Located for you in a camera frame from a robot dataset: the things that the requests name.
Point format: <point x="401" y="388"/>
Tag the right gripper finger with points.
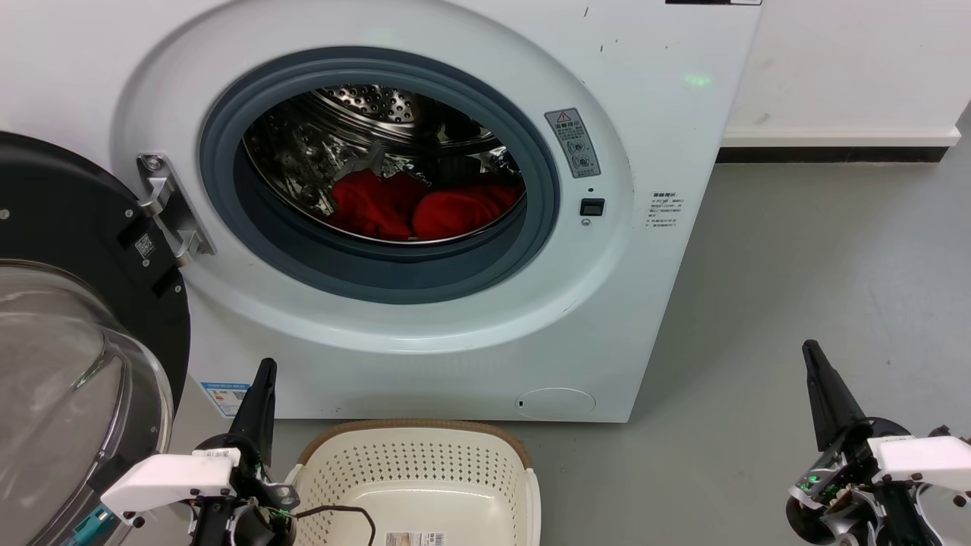
<point x="831" y="394"/>

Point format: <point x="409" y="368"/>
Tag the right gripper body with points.
<point x="842" y="500"/>

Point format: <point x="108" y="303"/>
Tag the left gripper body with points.
<point x="254" y="523"/>

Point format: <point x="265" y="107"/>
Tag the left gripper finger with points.
<point x="258" y="413"/>

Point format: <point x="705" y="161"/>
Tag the red cloth garment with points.
<point x="372" y="206"/>

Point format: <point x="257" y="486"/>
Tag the white printed barcode label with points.
<point x="415" y="540"/>

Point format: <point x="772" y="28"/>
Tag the cream perforated laundry basket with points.
<point x="417" y="470"/>

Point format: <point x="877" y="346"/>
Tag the stainless steel washing machine drum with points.
<point x="303" y="152"/>

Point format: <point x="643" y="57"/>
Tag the black washer door with glass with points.
<point x="68" y="212"/>

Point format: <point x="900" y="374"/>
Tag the blue white energy label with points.
<point x="224" y="399"/>

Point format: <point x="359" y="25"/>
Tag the grey rubber door gasket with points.
<point x="379" y="282"/>

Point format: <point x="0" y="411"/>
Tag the white front-load washing machine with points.
<point x="645" y="303"/>

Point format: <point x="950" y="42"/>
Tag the silver metal door hinge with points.
<point x="171" y="206"/>

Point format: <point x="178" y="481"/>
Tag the black baseboard strip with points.
<point x="834" y="155"/>

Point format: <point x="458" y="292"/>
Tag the small white text sticker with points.
<point x="664" y="211"/>

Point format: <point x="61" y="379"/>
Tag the round white filter cover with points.
<point x="555" y="404"/>

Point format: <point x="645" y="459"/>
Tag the black door latch socket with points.
<point x="592" y="207"/>

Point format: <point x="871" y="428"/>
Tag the grey warning sticker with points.
<point x="573" y="144"/>

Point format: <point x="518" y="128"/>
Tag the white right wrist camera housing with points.
<point x="925" y="461"/>

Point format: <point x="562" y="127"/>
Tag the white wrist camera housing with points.
<point x="171" y="478"/>
<point x="925" y="461"/>

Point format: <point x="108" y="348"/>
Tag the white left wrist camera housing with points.
<point x="171" y="478"/>

